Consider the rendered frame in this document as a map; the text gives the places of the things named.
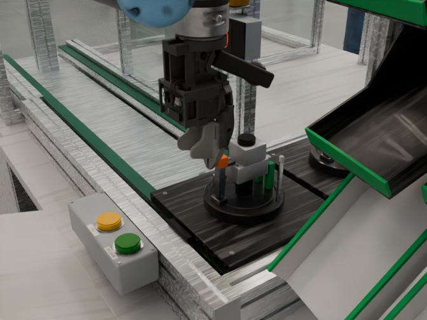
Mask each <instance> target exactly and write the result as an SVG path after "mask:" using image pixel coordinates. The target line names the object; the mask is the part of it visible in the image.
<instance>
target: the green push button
mask: <svg viewBox="0 0 427 320"><path fill-rule="evenodd" d="M114 245H115V249H116V251H118V252H120V253H124V254H128V253H133V252H135V251H137V250H138V249H139V248H140V246H141V241H140V237H139V236H138V235H136V234H133V233H126V234H122V235H120V236H118V237H117V238H116V239H115V242H114Z"/></svg>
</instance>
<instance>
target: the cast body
mask: <svg viewBox="0 0 427 320"><path fill-rule="evenodd" d="M266 146H267V145H266V143H265V142H263V141H261V140H259V139H258V138H256V137H255V136H254V135H253V134H249V133H243V134H240V135H238V138H237V139H234V140H231V141H230V142H229V157H228V158H231V159H233V160H235V161H236V164H234V165H232V166H228V167H226V171H225V176H227V177H228V178H230V179H231V180H232V181H234V182H235V183H237V184H241V183H244V182H247V181H249V180H252V179H255V178H257V177H261V176H263V175H266V174H267V173H268V161H270V160H271V156H269V155H266Z"/></svg>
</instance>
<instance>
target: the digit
mask: <svg viewBox="0 0 427 320"><path fill-rule="evenodd" d="M231 27H232V22H229V31H228V32H227V46H226V47H225V48H223V49H221V50H223V51H225V52H227V53H230V54H231Z"/></svg>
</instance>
